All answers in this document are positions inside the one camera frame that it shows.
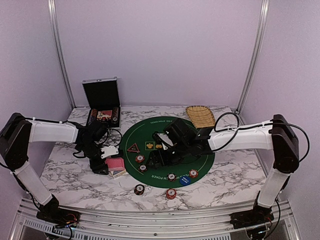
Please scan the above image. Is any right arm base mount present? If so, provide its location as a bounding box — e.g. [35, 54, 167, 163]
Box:
[229, 210, 275, 229]

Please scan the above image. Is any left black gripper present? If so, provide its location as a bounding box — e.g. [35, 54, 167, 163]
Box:
[78, 141, 109, 175]

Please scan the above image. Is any left aluminium frame post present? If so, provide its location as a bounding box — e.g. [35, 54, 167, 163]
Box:
[47, 0, 76, 109]

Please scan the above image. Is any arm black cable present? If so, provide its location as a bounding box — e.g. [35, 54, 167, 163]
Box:
[209, 111, 311, 166]
[73, 128, 123, 158]

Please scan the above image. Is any chip row in case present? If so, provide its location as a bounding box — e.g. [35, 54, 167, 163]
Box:
[111, 106, 119, 124]
[87, 109, 98, 125]

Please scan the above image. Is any right chip row in case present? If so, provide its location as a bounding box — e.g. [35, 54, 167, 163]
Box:
[111, 106, 119, 124]

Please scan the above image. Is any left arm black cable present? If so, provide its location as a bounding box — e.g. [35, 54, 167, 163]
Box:
[73, 128, 123, 158]

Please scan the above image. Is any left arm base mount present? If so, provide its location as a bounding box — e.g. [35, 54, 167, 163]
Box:
[36, 209, 80, 228]

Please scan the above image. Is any red poker chip stack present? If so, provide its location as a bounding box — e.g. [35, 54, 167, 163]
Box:
[166, 188, 177, 200]

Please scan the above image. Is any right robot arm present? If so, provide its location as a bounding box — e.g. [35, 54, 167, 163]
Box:
[145, 114, 300, 224]

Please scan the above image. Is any aluminium frame post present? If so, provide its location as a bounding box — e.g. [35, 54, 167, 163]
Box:
[236, 0, 270, 114]
[47, 0, 76, 109]

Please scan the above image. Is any right aluminium frame post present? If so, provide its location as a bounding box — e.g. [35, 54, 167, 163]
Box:
[236, 0, 270, 114]

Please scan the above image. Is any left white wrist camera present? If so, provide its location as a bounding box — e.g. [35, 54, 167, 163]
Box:
[100, 146, 119, 159]

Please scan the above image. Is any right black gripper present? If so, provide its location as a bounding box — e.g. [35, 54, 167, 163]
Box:
[146, 140, 191, 170]

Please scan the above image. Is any red card deck in case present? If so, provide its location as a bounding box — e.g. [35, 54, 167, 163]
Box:
[97, 110, 113, 119]

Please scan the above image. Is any blue small blind button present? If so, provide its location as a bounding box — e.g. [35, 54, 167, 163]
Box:
[179, 176, 191, 186]

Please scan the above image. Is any front aluminium rail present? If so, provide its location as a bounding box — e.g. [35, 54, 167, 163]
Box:
[9, 199, 301, 240]

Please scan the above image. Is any dark poker chip stack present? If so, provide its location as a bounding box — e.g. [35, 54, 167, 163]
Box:
[134, 184, 145, 196]

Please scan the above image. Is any blue gold card box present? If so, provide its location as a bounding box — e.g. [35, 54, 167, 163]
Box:
[110, 169, 127, 179]

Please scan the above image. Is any left chip row in case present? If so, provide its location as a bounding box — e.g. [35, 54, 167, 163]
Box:
[87, 109, 98, 125]

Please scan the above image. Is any pink playing card deck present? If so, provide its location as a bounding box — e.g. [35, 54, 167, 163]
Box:
[105, 157, 125, 172]

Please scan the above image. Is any triangular dealer button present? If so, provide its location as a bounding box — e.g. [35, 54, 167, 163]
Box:
[127, 143, 140, 153]

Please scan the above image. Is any green round poker mat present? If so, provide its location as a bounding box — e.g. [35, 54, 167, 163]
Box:
[119, 116, 215, 189]

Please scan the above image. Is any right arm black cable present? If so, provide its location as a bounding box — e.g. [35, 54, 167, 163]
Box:
[209, 111, 311, 166]

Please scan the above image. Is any woven bamboo tray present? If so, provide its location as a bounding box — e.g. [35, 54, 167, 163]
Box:
[185, 105, 216, 129]

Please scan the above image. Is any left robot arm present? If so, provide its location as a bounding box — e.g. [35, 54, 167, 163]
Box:
[0, 113, 109, 223]

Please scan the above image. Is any aluminium poker chip case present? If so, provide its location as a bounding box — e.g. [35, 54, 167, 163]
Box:
[82, 76, 121, 128]

